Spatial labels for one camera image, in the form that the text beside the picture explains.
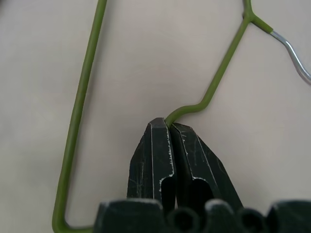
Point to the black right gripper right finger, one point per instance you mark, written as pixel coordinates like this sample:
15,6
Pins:
201,165

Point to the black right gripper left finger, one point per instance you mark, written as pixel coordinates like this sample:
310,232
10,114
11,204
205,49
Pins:
148,165

